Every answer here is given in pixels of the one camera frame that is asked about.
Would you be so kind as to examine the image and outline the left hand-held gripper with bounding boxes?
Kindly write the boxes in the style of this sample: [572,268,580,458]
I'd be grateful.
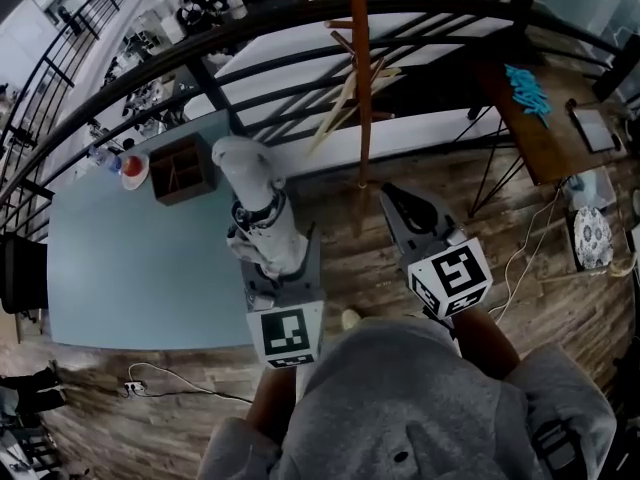
[238,221,326,370]

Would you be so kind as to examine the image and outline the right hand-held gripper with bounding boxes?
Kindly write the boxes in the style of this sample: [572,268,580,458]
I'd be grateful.
[378,181,495,322]

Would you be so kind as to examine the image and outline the brown wooden coat stand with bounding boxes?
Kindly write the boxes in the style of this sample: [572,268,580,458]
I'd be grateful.
[323,0,404,242]

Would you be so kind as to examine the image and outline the person's right forearm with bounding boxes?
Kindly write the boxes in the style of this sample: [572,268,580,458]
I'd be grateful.
[449,307,521,382]

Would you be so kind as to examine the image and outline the person's left forearm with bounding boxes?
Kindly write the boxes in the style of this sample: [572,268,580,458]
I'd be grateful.
[247,365,297,444]

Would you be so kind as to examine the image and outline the light wooden clothes hanger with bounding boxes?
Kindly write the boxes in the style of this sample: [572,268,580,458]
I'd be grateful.
[307,65,404,157]

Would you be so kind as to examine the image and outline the person's grey sweatshirt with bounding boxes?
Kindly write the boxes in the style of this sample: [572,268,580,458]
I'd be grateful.
[197,315,619,480]

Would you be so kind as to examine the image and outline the brown wooden table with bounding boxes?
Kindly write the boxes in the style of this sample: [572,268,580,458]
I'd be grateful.
[467,57,640,219]

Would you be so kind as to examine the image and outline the pile of blue clips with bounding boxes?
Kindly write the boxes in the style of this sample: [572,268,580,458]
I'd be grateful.
[503,63,554,129]

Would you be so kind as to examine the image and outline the light blue table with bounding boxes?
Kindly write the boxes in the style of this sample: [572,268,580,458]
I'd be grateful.
[47,110,256,352]

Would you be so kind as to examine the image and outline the patterned round plate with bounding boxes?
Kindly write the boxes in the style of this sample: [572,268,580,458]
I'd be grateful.
[573,206,615,270]

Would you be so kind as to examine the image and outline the clear plastic storage box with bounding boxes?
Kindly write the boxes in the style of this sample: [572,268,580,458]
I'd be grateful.
[559,166,617,212]

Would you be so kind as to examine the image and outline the dark wooden compartment box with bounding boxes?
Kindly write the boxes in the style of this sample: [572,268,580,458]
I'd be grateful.
[148,132,220,207]

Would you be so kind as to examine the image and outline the grey laptop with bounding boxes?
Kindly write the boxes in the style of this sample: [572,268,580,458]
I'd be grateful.
[569,102,624,155]

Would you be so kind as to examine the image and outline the clear water bottle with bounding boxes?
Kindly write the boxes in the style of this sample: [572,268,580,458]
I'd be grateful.
[88,145,124,174]

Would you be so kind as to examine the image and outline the black office chair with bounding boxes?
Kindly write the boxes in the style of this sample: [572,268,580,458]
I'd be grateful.
[0,232,49,315]

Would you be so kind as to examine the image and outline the slim black balcony railing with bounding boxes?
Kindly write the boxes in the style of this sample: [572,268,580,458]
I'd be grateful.
[0,0,151,239]

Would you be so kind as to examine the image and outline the white cable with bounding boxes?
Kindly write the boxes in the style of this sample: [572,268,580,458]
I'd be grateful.
[487,187,564,319]

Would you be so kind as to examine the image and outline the beige rope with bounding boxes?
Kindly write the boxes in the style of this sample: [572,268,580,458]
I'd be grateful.
[542,257,640,285]

